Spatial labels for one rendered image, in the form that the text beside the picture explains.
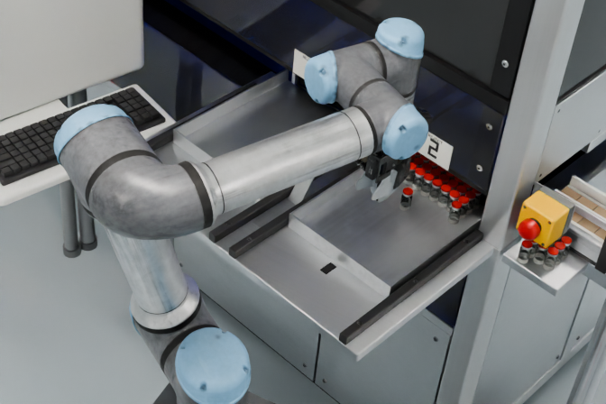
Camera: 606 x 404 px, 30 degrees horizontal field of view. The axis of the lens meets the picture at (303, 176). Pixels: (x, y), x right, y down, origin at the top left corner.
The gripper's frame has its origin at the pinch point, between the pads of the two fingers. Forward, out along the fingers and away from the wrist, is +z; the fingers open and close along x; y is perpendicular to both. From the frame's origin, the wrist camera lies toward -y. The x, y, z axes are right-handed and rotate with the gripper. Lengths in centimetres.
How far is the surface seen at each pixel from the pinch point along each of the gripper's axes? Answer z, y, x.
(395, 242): 20.9, -11.3, -2.5
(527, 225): 7.8, -21.2, 18.6
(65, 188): 66, -3, -99
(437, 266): 19.2, -10.7, 8.1
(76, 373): 109, 12, -78
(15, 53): 12, 13, -90
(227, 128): 21, -11, -49
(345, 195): 20.8, -14.2, -18.1
